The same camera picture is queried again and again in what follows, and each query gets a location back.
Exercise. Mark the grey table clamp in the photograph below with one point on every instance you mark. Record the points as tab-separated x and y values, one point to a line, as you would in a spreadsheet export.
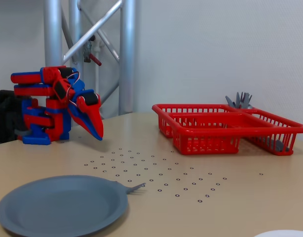
22	133

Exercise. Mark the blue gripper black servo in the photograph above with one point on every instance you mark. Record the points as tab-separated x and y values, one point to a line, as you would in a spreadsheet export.
85	108

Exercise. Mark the white plate edge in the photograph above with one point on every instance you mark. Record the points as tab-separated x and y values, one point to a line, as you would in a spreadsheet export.
284	234

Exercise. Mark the grey plastic fork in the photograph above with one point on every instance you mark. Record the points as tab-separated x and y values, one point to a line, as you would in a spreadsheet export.
246	100
134	188

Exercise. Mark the black fabric chair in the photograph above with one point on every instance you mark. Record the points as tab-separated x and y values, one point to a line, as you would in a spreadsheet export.
6	111

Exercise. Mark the silver metal truss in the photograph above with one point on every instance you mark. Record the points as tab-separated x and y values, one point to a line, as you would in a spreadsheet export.
126	49

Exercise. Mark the grey plastic plate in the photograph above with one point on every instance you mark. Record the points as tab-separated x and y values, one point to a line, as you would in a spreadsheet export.
62	205

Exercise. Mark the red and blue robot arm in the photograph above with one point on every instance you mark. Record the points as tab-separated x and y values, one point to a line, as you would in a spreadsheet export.
30	77

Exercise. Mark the red plastic dish basket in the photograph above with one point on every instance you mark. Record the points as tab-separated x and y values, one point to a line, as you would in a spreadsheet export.
205	127

